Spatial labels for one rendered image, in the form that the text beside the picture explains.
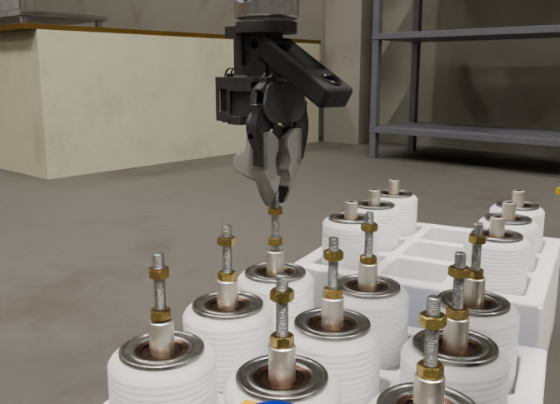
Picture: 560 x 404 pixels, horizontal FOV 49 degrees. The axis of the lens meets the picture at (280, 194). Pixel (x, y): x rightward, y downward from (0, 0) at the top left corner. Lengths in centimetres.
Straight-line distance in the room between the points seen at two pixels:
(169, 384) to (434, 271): 64
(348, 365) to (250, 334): 11
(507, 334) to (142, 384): 36
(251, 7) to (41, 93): 236
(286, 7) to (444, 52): 350
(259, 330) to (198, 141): 296
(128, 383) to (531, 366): 43
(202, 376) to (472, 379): 23
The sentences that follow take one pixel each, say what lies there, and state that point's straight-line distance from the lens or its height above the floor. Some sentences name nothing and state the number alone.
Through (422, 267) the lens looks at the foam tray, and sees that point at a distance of 108.
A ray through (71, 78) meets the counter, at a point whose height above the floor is 46.
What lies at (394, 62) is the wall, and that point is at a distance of 436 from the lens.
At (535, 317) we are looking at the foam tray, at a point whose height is 16.
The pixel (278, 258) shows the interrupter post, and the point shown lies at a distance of 75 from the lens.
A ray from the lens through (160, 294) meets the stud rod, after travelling 55.
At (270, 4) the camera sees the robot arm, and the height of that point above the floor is 57.
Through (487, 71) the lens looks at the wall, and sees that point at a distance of 406.
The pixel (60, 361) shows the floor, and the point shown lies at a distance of 117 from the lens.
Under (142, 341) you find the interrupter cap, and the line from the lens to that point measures 59.
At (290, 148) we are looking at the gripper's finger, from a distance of 73.
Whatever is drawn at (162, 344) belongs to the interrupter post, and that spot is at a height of 26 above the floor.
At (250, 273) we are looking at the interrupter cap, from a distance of 76.
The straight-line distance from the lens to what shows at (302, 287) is 73.
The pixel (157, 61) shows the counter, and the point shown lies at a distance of 336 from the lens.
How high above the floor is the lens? 50
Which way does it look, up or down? 11 degrees down
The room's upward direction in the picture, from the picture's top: straight up
